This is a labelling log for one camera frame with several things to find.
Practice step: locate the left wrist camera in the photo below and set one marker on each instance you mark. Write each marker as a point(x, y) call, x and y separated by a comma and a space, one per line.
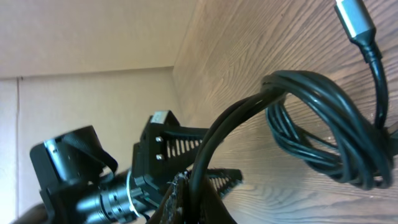
point(160, 117)

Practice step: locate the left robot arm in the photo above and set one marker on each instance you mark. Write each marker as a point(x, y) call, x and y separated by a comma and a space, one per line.
point(80, 183)

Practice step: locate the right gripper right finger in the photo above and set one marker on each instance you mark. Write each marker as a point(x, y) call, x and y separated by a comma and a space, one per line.
point(212, 208)

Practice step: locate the black cable USB plug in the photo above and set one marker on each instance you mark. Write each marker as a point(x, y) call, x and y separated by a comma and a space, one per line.
point(230, 119)

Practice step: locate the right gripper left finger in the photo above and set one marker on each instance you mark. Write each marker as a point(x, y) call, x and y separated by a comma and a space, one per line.
point(174, 203)

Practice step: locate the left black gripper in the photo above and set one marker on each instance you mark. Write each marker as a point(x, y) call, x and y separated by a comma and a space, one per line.
point(162, 152)

